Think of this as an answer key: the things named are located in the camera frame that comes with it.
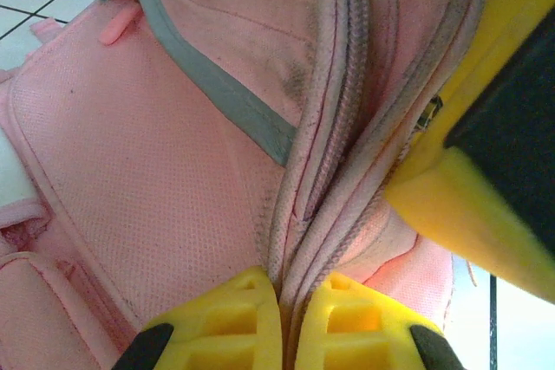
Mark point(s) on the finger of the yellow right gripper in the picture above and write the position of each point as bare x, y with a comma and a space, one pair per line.
468, 196

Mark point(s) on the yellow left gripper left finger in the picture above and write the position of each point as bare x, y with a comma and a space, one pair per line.
225, 326

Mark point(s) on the pink student backpack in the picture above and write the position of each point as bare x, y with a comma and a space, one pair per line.
173, 149

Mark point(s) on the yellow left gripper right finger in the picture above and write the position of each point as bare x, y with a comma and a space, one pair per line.
355, 335

